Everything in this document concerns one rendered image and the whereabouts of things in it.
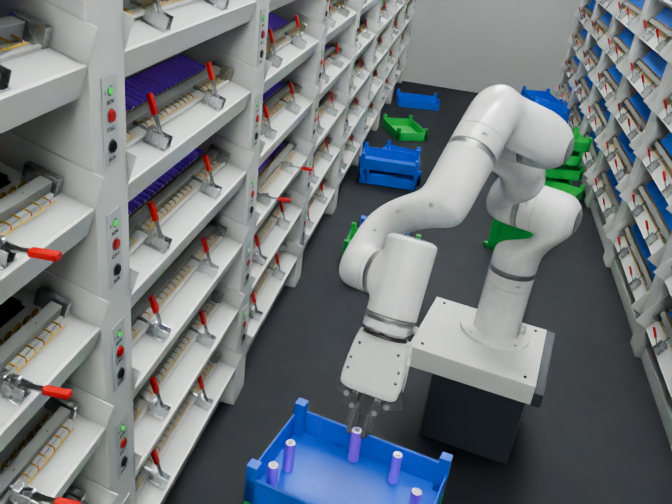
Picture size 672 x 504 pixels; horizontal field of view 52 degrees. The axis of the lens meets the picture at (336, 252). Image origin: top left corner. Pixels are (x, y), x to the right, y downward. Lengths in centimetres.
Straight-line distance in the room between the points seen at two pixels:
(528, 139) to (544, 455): 105
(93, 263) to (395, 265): 45
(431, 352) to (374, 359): 64
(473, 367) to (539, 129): 66
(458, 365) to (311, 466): 58
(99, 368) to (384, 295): 46
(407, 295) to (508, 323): 79
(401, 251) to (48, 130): 54
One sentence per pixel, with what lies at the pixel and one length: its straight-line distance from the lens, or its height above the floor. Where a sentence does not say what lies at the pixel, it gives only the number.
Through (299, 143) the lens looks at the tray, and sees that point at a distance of 237.
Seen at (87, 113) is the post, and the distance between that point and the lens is 95.
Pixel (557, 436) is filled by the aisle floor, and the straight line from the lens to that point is 218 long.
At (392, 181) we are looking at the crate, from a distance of 362.
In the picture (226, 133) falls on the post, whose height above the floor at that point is 80.
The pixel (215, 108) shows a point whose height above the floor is 91.
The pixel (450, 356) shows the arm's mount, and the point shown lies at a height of 34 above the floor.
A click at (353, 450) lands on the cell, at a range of 119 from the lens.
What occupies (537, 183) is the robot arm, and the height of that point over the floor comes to 81.
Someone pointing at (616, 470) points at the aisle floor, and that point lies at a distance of 215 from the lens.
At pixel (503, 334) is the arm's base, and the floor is 35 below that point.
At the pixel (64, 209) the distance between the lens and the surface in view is 98.
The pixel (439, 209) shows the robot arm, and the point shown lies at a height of 88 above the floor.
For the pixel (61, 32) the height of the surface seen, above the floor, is 113.
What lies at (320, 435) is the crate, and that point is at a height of 41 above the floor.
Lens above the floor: 132
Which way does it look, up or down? 27 degrees down
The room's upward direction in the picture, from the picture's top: 7 degrees clockwise
